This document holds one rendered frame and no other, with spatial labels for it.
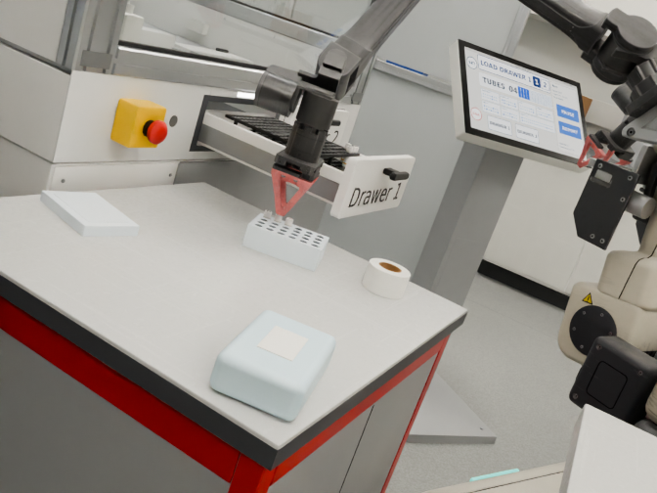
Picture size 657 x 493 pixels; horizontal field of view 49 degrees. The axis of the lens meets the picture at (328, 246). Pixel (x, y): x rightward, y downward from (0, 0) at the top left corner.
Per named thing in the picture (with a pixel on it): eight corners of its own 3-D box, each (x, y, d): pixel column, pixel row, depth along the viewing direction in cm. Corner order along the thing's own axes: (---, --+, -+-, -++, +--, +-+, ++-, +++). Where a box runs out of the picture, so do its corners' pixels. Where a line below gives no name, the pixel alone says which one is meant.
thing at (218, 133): (390, 198, 149) (400, 170, 147) (335, 206, 126) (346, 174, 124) (239, 131, 164) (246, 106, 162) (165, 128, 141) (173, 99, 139)
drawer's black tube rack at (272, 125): (350, 182, 148) (360, 153, 146) (309, 187, 133) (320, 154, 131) (264, 145, 156) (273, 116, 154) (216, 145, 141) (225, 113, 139)
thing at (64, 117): (343, 155, 199) (361, 105, 195) (53, 162, 109) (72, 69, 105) (100, 51, 234) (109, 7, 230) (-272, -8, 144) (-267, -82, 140)
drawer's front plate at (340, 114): (336, 152, 190) (350, 112, 186) (281, 153, 164) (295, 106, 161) (331, 149, 190) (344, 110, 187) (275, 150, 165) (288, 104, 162)
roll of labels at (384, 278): (374, 297, 111) (383, 274, 110) (354, 277, 117) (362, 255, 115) (410, 301, 115) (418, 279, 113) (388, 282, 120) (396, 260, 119)
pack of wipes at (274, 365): (254, 337, 85) (265, 303, 83) (328, 368, 83) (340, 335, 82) (203, 389, 70) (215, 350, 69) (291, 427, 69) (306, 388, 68)
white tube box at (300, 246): (322, 257, 121) (329, 237, 120) (314, 272, 113) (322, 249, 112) (254, 233, 122) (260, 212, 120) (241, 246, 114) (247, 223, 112)
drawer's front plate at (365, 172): (398, 206, 150) (416, 157, 147) (336, 219, 124) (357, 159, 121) (391, 203, 151) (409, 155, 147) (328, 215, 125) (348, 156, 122)
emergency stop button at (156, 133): (166, 146, 119) (172, 122, 117) (151, 146, 115) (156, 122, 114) (153, 139, 120) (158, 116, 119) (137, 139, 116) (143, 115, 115)
